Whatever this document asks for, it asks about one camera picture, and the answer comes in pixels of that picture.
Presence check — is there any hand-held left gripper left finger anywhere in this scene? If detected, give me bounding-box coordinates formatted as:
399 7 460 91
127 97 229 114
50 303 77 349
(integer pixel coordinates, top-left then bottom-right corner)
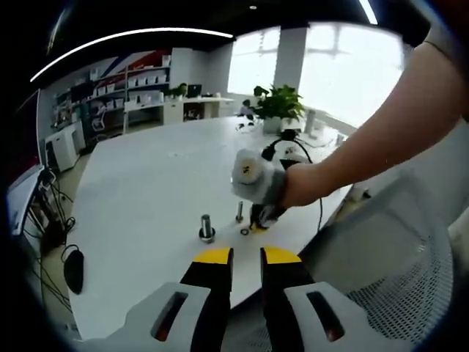
75 246 235 352

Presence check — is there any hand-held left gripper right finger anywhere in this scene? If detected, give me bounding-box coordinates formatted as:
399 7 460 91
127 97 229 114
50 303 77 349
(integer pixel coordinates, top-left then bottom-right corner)
259 246 382 352

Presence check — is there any thick steel threaded stud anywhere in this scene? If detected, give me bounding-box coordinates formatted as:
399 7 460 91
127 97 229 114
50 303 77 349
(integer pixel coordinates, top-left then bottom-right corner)
199 214 217 243

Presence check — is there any person's right hand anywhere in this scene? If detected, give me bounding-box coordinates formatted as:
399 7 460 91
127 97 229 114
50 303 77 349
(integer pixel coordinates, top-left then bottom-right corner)
281 161 327 210

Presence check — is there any large potted green plant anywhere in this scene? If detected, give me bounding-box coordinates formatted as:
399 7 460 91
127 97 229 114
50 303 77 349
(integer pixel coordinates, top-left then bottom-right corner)
253 84 307 133

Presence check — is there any white bottle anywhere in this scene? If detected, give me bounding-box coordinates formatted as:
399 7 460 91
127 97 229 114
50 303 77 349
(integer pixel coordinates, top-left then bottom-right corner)
306 109 318 139

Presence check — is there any white counter desk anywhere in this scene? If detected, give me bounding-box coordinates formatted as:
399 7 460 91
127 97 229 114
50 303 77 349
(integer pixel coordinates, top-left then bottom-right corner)
124 95 235 125

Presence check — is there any small potted plant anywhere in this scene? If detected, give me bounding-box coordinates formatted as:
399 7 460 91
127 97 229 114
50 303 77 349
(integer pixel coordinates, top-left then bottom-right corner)
164 83 188 100

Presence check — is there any grey mesh office chair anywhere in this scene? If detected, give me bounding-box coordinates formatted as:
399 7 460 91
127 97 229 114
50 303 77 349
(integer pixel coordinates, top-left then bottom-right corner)
298 172 457 345

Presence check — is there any black oval device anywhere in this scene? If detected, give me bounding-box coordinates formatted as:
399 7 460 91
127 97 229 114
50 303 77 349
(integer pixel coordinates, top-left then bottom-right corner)
62 250 85 296

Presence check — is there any shelving with white bins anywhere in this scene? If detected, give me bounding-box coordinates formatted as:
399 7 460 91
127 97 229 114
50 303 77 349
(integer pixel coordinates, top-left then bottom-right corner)
54 54 171 133

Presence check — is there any ceiling light strip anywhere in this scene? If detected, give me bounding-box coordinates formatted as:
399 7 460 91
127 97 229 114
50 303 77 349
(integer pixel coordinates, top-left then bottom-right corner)
358 0 378 26
29 27 235 84

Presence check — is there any white cabinet unit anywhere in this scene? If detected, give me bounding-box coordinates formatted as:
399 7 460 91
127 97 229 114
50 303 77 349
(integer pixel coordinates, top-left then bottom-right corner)
45 126 84 173

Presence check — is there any grey side desk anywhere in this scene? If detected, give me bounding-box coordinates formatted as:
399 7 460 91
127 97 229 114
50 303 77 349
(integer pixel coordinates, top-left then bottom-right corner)
7 166 45 235

